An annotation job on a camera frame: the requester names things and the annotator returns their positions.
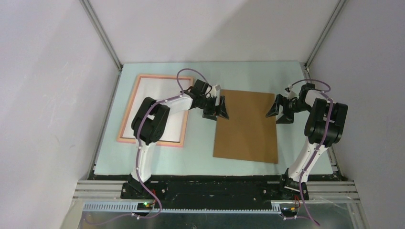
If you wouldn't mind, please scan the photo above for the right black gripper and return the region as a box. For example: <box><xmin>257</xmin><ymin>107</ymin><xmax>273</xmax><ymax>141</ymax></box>
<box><xmin>265</xmin><ymin>94</ymin><xmax>311</xmax><ymax>125</ymax></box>

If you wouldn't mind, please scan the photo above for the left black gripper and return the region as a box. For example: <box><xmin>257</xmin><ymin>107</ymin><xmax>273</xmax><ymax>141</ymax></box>
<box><xmin>198</xmin><ymin>95</ymin><xmax>229</xmax><ymax>121</ymax></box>

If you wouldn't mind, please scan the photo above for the brown cardboard backing board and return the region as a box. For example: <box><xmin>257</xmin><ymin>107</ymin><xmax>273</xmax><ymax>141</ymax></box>
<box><xmin>213</xmin><ymin>90</ymin><xmax>278</xmax><ymax>164</ymax></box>

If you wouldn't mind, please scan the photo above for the Great Wall photo print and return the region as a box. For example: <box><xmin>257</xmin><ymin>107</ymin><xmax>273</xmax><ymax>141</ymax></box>
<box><xmin>121</xmin><ymin>77</ymin><xmax>192</xmax><ymax>144</ymax></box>

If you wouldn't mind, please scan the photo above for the pink wooden photo frame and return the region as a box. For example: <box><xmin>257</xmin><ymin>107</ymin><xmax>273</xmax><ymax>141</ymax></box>
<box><xmin>117</xmin><ymin>74</ymin><xmax>194</xmax><ymax>148</ymax></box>

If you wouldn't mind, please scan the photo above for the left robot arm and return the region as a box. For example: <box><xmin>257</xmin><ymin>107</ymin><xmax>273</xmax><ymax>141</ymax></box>
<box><xmin>131</xmin><ymin>80</ymin><xmax>229</xmax><ymax>199</ymax></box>

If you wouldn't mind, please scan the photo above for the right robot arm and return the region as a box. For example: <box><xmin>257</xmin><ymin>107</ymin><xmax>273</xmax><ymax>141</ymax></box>
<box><xmin>266</xmin><ymin>83</ymin><xmax>348</xmax><ymax>200</ymax></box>

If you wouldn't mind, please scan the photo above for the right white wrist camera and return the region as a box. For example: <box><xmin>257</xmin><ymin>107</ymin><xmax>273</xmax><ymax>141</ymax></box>
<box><xmin>285</xmin><ymin>87</ymin><xmax>298</xmax><ymax>100</ymax></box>

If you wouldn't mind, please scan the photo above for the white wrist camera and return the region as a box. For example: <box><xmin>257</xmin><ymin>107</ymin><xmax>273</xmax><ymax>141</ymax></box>
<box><xmin>285</xmin><ymin>87</ymin><xmax>298</xmax><ymax>100</ymax></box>
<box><xmin>207</xmin><ymin>84</ymin><xmax>221</xmax><ymax>97</ymax></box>

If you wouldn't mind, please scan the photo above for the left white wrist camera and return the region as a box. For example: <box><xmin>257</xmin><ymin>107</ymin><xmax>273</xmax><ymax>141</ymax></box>
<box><xmin>207</xmin><ymin>84</ymin><xmax>221</xmax><ymax>97</ymax></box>

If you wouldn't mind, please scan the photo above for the right aluminium corner post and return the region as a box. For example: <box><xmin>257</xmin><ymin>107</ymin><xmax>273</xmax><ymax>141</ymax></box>
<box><xmin>304</xmin><ymin>0</ymin><xmax>348</xmax><ymax>69</ymax></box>

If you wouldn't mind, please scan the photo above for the aluminium corner post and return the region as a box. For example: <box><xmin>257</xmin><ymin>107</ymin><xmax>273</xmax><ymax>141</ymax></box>
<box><xmin>304</xmin><ymin>0</ymin><xmax>348</xmax><ymax>69</ymax></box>
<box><xmin>79</xmin><ymin>0</ymin><xmax>123</xmax><ymax>71</ymax></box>

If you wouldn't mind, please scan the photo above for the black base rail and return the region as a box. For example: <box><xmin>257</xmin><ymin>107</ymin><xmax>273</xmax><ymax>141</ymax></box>
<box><xmin>120</xmin><ymin>175</ymin><xmax>296</xmax><ymax>210</ymax></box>

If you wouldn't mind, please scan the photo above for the left aluminium corner post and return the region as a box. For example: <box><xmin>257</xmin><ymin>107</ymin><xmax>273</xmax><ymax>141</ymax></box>
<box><xmin>79</xmin><ymin>0</ymin><xmax>123</xmax><ymax>71</ymax></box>

